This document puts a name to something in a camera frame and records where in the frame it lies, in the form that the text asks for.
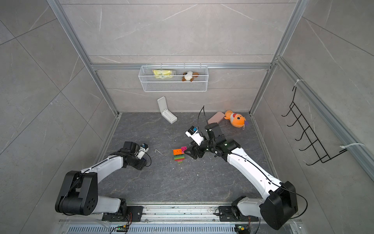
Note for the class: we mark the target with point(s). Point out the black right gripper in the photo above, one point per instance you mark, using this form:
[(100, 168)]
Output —
[(193, 149)]

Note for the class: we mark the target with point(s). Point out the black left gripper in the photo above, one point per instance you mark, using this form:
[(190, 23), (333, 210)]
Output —
[(141, 164)]

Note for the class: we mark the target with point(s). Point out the magenta lego brick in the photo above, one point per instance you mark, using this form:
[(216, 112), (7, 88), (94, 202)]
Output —
[(183, 149)]

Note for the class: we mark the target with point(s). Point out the orange lego brick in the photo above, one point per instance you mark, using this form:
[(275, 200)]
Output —
[(177, 152)]

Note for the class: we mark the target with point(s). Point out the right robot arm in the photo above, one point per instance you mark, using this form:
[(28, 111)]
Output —
[(278, 202)]

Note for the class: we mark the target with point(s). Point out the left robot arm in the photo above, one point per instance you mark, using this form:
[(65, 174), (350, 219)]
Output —
[(79, 191)]

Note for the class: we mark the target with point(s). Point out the pink rectangular case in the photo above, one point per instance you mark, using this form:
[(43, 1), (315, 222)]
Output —
[(216, 118)]

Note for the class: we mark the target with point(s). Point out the white open flip box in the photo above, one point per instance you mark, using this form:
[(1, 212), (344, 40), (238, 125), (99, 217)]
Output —
[(169, 116)]

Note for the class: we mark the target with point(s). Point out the orange plush fish toy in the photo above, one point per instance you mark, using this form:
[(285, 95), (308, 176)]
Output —
[(236, 120)]

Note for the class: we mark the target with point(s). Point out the brown white plush toy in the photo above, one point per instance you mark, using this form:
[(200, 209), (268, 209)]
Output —
[(189, 76)]

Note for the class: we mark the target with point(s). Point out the yellow packet in basket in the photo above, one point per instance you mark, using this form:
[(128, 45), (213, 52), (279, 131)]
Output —
[(164, 74)]

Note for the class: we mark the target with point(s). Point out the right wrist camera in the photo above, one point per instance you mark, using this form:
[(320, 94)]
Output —
[(195, 134)]

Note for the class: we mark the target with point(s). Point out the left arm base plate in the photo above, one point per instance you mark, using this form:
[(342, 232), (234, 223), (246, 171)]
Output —
[(131, 213)]

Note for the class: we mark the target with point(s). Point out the aluminium front rail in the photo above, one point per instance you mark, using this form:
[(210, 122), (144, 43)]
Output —
[(162, 213)]

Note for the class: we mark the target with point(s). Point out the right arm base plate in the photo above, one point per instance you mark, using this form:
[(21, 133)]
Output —
[(232, 214)]

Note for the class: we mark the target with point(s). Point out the white wire mesh basket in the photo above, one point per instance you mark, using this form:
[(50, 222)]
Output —
[(151, 84)]

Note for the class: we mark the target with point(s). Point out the grey perforated cable duct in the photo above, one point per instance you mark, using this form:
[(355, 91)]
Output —
[(154, 229)]

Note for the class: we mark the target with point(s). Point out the black wire hook rack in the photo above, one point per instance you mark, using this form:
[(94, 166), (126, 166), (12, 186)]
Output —
[(308, 133)]

